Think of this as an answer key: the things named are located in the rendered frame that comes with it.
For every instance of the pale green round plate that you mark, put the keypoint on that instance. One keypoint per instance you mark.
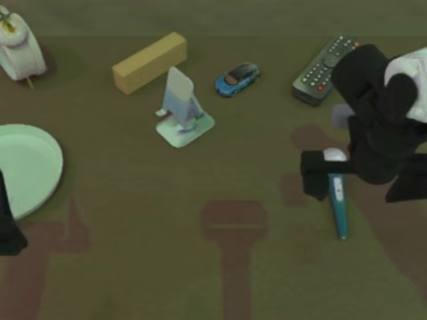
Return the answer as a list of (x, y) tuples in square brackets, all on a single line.
[(28, 166)]

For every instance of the teal pen-shaped device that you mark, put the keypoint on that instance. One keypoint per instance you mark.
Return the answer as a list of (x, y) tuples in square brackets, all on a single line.
[(339, 203)]

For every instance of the dark grey remote control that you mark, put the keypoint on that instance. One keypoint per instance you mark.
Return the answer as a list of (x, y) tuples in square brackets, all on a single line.
[(317, 75)]

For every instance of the blue toy car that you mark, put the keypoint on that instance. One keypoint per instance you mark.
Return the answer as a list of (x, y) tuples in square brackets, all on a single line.
[(237, 78)]

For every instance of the white rounded dispenser with stick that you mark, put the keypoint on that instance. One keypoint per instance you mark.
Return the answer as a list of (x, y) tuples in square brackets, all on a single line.
[(18, 55)]

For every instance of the yellow wooden block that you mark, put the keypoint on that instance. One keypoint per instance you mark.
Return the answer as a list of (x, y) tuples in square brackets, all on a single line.
[(150, 61)]

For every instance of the white phone stand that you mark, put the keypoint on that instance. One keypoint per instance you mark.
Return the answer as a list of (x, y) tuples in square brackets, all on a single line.
[(180, 100)]

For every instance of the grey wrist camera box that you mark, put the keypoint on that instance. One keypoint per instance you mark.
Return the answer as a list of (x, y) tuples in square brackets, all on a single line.
[(339, 116)]

